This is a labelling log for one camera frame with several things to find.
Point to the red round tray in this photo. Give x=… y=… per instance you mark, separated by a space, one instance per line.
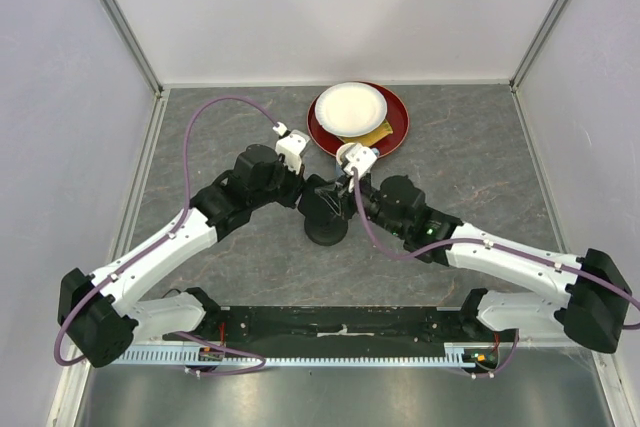
x=397 y=116

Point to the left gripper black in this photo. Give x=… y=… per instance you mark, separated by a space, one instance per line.
x=295 y=183

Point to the aluminium frame post right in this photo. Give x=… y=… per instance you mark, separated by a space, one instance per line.
x=538 y=42

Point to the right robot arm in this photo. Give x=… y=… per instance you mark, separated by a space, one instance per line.
x=585 y=297

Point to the aluminium frame post left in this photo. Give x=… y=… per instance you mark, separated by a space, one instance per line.
x=132 y=45

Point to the light blue cable duct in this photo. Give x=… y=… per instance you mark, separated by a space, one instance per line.
x=320 y=352

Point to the yellow sponge cloth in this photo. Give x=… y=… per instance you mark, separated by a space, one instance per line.
x=383 y=130

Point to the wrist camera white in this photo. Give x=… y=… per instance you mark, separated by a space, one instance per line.
x=360 y=159
x=291 y=146

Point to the aluminium frame post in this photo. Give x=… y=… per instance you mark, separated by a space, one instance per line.
x=132 y=45
x=538 y=42

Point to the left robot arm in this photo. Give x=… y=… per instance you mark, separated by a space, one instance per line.
x=104 y=312

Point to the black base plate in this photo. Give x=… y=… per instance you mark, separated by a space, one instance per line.
x=239 y=326

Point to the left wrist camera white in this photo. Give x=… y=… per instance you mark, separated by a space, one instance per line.
x=291 y=146

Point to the black phone stand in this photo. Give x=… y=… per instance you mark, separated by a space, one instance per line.
x=328 y=234

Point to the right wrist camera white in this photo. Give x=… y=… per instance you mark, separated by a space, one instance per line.
x=360 y=159

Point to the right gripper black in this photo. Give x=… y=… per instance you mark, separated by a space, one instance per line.
x=365 y=179

